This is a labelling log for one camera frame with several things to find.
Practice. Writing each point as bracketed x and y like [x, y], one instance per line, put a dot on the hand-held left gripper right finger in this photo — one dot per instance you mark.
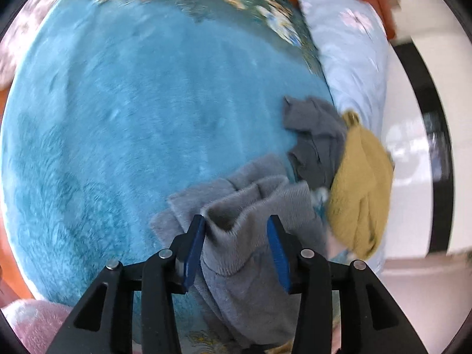
[278, 252]

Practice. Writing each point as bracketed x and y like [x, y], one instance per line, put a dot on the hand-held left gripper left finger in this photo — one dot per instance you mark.
[193, 252]

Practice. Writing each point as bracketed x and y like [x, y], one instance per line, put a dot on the light grey knit garment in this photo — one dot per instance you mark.
[239, 250]

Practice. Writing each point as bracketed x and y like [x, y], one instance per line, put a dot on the mustard yellow garment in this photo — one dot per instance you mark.
[361, 188]

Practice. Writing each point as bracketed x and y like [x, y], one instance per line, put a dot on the dark grey garment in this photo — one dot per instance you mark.
[317, 140]

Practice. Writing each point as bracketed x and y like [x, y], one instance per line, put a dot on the teal floral plush blanket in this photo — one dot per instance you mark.
[129, 118]

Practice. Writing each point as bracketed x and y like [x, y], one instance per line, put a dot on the pink fuzzy cushion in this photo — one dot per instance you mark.
[33, 324]

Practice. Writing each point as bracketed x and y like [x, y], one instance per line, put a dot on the light blue daisy pillow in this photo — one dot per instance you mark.
[350, 55]

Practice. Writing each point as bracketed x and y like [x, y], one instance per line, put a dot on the purple floral quilt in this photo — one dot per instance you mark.
[22, 37]

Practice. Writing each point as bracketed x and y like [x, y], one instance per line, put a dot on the black window frame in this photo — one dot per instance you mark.
[440, 136]

